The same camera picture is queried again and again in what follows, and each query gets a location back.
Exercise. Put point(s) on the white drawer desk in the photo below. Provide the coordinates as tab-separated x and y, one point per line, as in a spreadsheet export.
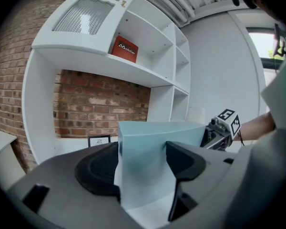
2	149

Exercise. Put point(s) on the red book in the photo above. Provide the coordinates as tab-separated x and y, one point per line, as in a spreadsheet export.
124	49

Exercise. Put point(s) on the person's right forearm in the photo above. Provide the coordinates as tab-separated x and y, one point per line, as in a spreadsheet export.
257	126

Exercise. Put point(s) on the white lamp shade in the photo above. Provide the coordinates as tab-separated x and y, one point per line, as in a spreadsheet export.
196	114

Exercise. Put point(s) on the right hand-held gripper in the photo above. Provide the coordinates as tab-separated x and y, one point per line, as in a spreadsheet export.
236	125

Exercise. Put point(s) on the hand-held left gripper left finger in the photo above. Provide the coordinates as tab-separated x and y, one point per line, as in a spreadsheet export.
95	173

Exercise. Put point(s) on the white shelf unit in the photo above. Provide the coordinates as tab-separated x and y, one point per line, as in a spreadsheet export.
85	63

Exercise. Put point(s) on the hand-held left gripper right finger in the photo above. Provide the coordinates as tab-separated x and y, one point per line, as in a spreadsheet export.
188	166

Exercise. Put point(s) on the light blue binder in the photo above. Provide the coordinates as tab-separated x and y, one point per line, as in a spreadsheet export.
145	161

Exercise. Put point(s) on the window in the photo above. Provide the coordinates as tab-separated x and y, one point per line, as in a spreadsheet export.
262	46

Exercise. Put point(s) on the black framed picture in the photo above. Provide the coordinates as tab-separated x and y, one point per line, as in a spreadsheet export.
99	141

